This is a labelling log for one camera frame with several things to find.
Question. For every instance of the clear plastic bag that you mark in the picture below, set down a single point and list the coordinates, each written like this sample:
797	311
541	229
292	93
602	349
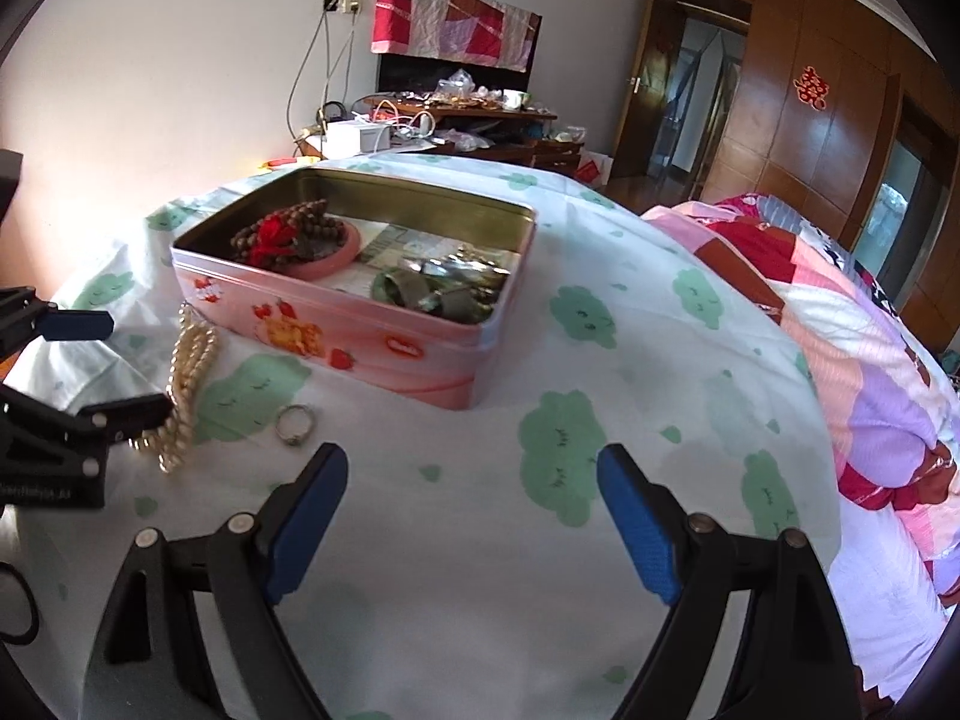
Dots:
456	82

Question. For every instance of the green jade bangle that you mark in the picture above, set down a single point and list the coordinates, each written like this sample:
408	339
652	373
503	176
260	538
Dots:
450	304

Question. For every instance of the wooden television stand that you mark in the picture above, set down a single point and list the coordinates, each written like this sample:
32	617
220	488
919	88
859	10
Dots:
525	131

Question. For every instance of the pink tin box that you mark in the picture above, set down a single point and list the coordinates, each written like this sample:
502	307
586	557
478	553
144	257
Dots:
360	345

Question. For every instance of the white mug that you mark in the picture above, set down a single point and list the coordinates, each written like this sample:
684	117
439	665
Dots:
513	100

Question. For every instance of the wooden door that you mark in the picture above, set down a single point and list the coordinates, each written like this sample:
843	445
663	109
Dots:
637	90

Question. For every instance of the wooden wardrobe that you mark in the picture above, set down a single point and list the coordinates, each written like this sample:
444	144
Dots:
847	150

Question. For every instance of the pink tape roll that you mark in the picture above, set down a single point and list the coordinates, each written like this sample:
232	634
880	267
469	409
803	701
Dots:
337	255

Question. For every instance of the wall power outlet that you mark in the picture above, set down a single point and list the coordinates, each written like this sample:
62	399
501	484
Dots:
343	4

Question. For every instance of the black television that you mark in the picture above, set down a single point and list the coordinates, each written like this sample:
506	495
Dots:
405	75

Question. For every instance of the red knot tassel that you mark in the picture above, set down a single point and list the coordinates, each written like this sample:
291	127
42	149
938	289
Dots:
274	236

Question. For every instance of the pink patchwork quilt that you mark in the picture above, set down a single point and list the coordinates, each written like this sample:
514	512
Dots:
877	390

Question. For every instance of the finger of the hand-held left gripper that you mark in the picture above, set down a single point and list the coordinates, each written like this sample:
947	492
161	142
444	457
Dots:
75	325
127	411

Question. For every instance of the white box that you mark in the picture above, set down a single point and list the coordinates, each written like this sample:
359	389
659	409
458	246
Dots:
358	139

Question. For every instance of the white cloud print bedsheet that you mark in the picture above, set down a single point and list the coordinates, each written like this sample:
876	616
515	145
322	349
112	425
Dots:
600	360

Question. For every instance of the red gift bag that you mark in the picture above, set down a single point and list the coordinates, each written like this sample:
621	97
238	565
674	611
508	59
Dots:
594	169

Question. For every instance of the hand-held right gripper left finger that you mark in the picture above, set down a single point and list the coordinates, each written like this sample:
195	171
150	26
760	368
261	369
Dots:
304	529

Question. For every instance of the red paper decoration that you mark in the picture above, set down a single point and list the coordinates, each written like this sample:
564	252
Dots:
813	87

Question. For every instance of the metal watch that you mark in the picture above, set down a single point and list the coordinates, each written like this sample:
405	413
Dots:
442	270

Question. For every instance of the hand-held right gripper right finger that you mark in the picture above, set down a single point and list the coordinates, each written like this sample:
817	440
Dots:
637	532

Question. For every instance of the red patchwork cloth cover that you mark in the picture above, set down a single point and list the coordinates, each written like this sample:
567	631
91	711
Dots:
450	22

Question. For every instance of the paper cards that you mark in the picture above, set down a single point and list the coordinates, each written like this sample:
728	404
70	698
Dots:
397	244

